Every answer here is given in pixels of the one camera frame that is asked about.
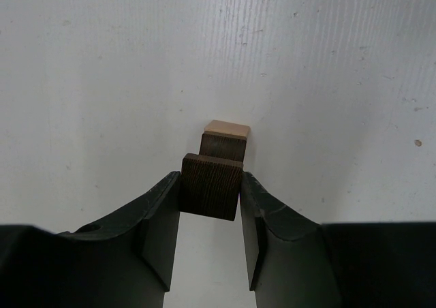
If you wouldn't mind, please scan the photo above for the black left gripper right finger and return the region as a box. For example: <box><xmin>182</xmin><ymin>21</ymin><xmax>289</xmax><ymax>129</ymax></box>
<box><xmin>240</xmin><ymin>172</ymin><xmax>435</xmax><ymax>307</ymax></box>

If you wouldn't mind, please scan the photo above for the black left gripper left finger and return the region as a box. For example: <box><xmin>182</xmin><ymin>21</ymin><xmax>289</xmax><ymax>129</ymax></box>
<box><xmin>1</xmin><ymin>172</ymin><xmax>181</xmax><ymax>307</ymax></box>

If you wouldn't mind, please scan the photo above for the dark brown wood block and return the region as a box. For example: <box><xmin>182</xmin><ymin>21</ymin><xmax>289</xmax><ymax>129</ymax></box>
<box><xmin>178</xmin><ymin>131</ymin><xmax>248</xmax><ymax>221</ymax></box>

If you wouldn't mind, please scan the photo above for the light plain wood cube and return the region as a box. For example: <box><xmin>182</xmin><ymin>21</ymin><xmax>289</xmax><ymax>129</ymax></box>
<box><xmin>204</xmin><ymin>120</ymin><xmax>251</xmax><ymax>139</ymax></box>

